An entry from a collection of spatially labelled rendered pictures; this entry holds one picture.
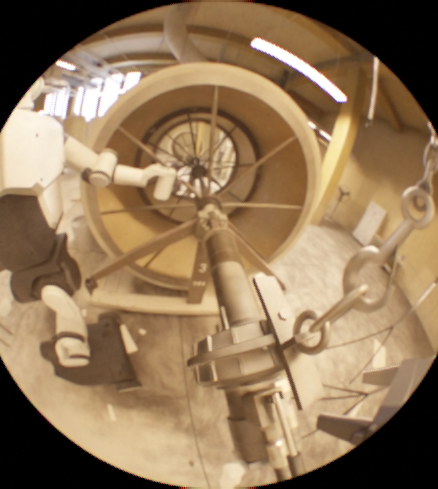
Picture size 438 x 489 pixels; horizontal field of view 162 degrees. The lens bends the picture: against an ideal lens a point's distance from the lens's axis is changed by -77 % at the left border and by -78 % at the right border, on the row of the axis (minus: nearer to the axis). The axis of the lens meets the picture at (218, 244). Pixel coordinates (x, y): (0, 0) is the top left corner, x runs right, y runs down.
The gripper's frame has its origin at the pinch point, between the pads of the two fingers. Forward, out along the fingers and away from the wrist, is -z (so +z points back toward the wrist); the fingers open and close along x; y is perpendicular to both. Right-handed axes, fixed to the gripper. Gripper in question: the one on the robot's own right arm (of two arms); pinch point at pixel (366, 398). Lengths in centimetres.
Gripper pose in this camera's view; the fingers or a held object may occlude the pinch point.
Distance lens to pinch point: 23.6
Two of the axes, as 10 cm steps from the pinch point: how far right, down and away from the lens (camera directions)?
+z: 2.9, -4.4, -8.5
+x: 9.6, 0.8, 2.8
